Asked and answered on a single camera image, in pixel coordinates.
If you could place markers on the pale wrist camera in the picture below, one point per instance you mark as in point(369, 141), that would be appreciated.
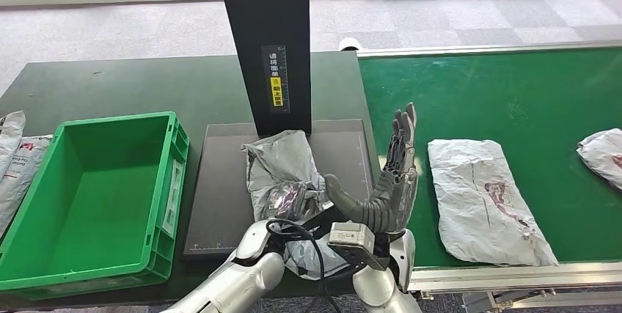
point(350, 235)
point(316, 218)

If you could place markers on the green conveyor belt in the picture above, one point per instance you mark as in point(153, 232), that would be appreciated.
point(486, 97)

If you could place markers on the black yellow label sticker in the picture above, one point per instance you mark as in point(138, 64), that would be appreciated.
point(276, 92)

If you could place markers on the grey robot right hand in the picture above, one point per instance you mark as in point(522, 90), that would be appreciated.
point(393, 199)

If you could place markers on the black inbound scanner machine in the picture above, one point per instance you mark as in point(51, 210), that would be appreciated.
point(228, 179)

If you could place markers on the grey parcel bag red stain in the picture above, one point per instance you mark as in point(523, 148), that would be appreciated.
point(466, 194)

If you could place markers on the white courier bag red print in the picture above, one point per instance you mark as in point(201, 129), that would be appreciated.
point(9, 131)

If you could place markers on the green plastic crate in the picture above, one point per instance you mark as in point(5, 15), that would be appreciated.
point(97, 194)

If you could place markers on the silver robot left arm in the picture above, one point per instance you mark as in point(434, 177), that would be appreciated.
point(238, 277)

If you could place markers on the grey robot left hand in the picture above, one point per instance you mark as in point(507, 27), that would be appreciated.
point(291, 201)

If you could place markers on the white parcel bag red logo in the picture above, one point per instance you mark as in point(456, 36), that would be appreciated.
point(602, 155)

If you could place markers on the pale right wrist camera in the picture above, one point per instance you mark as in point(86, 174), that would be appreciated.
point(350, 235)

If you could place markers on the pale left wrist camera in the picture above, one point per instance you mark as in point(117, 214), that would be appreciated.
point(316, 218)

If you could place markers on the white round roller cap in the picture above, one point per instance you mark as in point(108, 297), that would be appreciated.
point(349, 43)

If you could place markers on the dark green table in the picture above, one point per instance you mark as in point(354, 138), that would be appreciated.
point(121, 87)

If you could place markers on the aluminium conveyor frame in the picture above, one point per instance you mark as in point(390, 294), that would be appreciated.
point(534, 274)

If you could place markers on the white courier bag black text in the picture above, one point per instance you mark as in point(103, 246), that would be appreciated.
point(24, 170)

